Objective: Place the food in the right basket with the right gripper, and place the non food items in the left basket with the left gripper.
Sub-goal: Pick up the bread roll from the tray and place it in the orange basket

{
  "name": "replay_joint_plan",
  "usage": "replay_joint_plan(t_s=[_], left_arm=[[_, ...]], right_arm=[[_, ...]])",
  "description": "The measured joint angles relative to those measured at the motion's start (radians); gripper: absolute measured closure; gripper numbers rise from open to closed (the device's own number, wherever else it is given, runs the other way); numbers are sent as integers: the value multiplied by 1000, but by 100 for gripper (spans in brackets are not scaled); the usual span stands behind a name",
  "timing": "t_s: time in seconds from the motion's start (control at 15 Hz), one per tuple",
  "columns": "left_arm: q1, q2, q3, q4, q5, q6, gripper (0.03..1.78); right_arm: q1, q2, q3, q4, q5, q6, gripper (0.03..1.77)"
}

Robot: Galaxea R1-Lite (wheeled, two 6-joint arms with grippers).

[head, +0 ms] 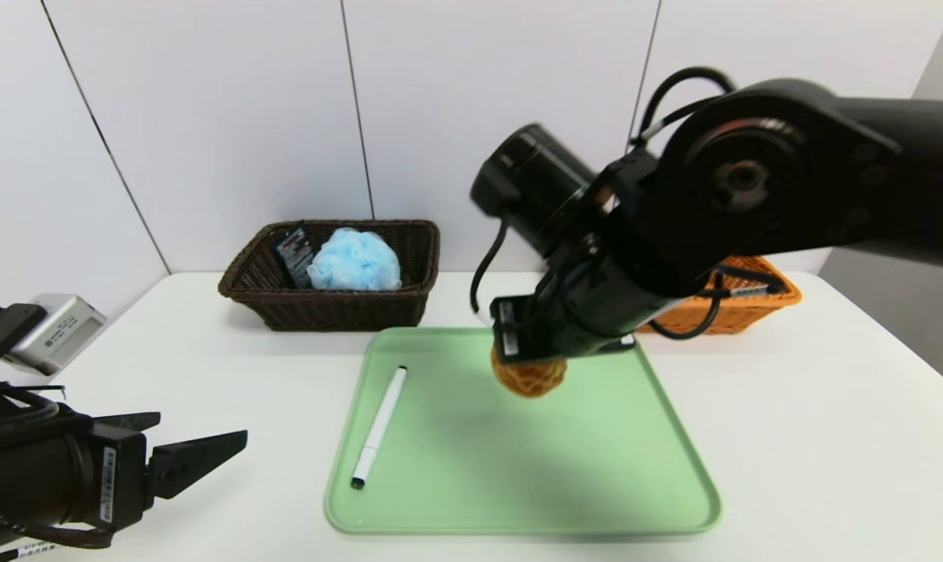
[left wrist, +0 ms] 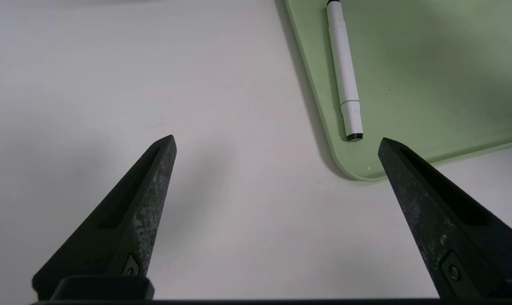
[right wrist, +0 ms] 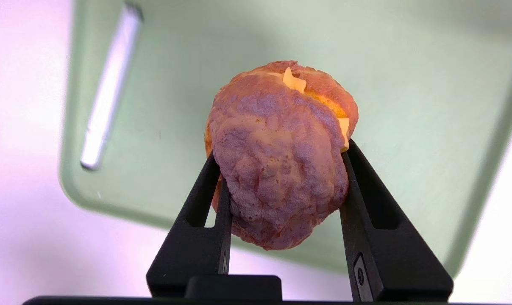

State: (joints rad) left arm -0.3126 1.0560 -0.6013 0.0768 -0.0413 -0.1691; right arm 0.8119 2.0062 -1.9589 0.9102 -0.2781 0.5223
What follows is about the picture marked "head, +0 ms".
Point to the cream puff bread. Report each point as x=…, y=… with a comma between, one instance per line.
x=530, y=378

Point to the dark brown wicker basket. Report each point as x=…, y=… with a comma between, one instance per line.
x=346, y=312

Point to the black cosmetic tube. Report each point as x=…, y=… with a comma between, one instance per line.
x=293, y=257

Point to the orange wicker basket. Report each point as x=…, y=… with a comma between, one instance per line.
x=752, y=312

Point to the left wrist camera silver box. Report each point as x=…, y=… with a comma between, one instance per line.
x=58, y=332

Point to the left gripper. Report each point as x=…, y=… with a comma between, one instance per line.
x=120, y=482

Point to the white marker pen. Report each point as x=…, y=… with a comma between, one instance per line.
x=378, y=428

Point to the blue mesh bath sponge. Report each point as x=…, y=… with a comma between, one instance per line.
x=354, y=261

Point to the green plastic tray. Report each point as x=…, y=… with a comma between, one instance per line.
x=518, y=468

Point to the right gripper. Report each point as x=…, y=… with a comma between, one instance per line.
x=510, y=329

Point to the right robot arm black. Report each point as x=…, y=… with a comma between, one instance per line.
x=791, y=179

